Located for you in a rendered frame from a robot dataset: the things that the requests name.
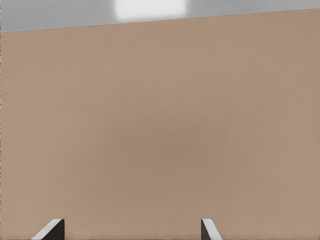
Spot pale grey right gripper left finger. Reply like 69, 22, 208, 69
30, 218, 66, 240

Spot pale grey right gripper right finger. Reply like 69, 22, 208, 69
200, 218, 222, 240

